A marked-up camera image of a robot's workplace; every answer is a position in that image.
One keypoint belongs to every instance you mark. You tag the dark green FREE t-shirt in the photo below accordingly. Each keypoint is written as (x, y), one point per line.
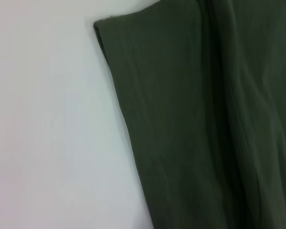
(205, 119)

